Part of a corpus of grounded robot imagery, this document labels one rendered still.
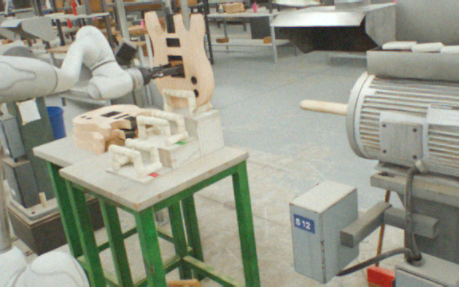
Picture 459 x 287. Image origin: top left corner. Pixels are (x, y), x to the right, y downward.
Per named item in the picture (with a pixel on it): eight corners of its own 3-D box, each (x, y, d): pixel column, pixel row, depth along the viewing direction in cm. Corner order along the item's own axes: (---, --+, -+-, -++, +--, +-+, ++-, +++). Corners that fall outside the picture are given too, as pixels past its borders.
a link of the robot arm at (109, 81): (138, 88, 186) (123, 57, 186) (103, 98, 176) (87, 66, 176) (126, 98, 194) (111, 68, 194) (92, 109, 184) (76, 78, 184)
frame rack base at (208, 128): (225, 146, 217) (220, 109, 212) (202, 158, 207) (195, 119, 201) (184, 138, 235) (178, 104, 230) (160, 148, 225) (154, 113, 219)
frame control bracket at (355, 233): (392, 217, 129) (392, 203, 128) (354, 249, 117) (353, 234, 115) (379, 213, 132) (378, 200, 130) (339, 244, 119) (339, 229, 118)
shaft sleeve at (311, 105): (358, 105, 138) (353, 105, 136) (358, 116, 139) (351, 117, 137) (308, 99, 151) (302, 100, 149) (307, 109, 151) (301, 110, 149)
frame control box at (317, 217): (421, 283, 123) (421, 191, 115) (378, 330, 110) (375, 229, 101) (339, 252, 140) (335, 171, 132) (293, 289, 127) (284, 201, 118)
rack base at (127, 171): (174, 171, 197) (173, 168, 196) (144, 185, 186) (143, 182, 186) (133, 159, 214) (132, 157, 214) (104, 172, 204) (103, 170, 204)
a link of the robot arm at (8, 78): (56, 54, 138) (13, 58, 141) (15, 47, 120) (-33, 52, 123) (60, 100, 139) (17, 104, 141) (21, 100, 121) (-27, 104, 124)
